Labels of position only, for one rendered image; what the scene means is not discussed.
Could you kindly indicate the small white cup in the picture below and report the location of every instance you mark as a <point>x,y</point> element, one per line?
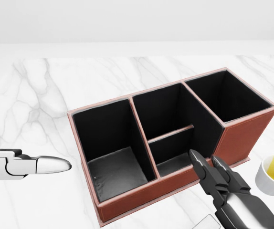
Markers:
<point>267,184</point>

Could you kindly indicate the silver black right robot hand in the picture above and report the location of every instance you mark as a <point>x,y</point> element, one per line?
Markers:
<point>237,205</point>

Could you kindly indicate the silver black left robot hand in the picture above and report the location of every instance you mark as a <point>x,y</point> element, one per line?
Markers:
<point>20,164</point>

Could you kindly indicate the red-brown desk caddy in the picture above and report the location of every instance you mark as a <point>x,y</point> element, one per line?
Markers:
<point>180,188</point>

